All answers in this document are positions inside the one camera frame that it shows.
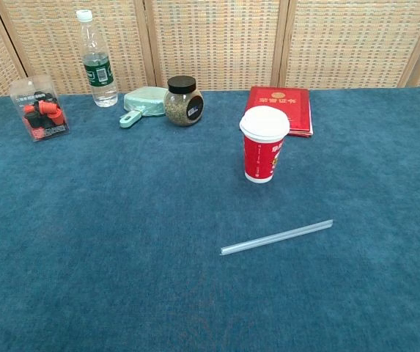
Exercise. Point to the translucent plastic drinking straw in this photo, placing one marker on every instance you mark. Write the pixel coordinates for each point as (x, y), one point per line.
(275, 236)

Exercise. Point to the red paper cup white lid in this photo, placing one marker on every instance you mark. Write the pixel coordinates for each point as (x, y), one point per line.
(262, 154)

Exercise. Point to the glass jar black lid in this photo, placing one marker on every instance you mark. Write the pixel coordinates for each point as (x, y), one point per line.
(180, 110)

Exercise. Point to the blue table cloth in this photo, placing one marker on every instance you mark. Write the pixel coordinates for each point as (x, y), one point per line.
(121, 220)

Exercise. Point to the mint green dustpan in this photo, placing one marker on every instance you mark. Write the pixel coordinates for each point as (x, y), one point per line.
(145, 100)

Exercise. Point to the red certificate book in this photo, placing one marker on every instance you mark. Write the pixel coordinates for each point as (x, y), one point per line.
(298, 106)

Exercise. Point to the clear water bottle green label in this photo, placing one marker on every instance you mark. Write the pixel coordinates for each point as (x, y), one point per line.
(99, 73)

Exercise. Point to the clear box red black stoppers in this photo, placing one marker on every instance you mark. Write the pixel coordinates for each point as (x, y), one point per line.
(41, 110)

